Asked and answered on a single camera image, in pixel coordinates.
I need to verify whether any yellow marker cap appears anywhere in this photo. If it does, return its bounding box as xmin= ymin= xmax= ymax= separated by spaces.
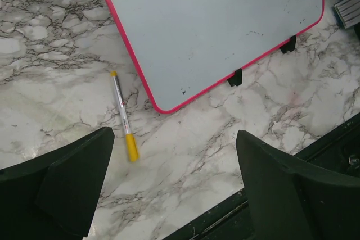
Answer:
xmin=125 ymin=134 xmax=140 ymax=162

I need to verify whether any aluminium frame rail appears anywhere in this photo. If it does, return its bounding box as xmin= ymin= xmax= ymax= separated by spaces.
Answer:
xmin=334 ymin=0 xmax=360 ymax=29

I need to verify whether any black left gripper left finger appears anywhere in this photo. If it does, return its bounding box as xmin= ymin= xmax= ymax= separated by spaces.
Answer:
xmin=1 ymin=128 xmax=115 ymax=239

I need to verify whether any black whiteboard stand clip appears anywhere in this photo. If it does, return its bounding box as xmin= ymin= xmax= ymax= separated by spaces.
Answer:
xmin=280 ymin=35 xmax=297 ymax=54
xmin=227 ymin=69 xmax=242 ymax=87

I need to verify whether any white marker pen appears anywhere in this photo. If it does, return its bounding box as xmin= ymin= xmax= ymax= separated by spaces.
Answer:
xmin=111 ymin=71 xmax=132 ymax=135

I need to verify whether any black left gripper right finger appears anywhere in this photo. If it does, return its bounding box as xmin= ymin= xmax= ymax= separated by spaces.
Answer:
xmin=236 ymin=130 xmax=359 ymax=239

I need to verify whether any pink framed whiteboard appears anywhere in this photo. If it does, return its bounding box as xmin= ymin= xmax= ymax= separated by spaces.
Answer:
xmin=105 ymin=0 xmax=325 ymax=114

